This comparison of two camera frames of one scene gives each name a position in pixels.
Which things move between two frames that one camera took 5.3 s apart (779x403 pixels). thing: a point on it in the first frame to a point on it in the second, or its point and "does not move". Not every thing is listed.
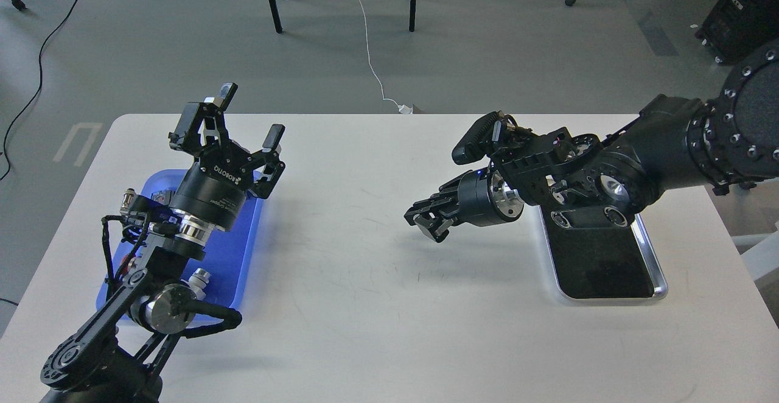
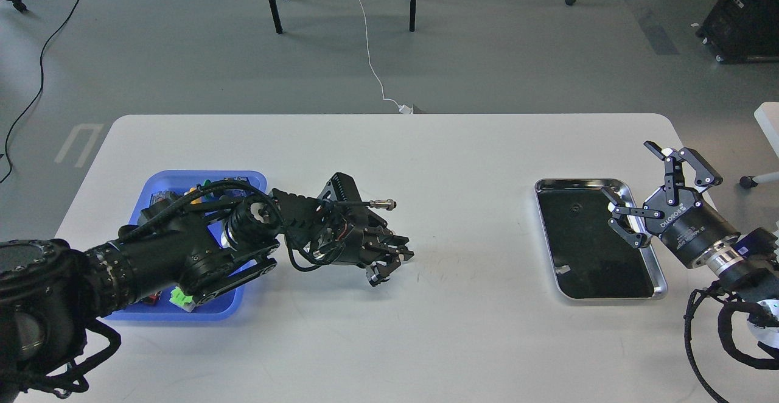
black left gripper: [212, 189] to [358, 243]
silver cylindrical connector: [128, 197] to [388, 204]
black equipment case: [747, 16] does not move
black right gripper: [483, 197] to [689, 229]
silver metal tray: [604, 263] does not move
